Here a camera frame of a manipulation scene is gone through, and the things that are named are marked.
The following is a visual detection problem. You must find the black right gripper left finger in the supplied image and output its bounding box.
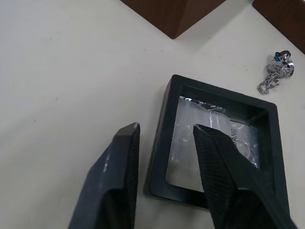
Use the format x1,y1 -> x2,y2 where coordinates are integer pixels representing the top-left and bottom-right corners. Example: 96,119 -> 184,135
67,122 -> 141,229

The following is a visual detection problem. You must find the brown wooden jewelry box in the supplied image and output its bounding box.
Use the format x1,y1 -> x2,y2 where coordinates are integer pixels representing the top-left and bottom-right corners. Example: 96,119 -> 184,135
119,0 -> 230,40

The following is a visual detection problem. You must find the silver chain with ring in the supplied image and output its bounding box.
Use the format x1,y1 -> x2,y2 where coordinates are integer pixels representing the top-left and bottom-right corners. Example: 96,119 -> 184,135
256,50 -> 296,95

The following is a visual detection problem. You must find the black square display case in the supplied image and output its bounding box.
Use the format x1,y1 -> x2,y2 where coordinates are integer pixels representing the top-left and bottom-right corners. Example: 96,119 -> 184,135
147,74 -> 290,211

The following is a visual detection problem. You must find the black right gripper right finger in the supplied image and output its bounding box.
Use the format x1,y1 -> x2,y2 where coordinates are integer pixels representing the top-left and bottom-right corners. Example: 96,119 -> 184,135
193,124 -> 298,229

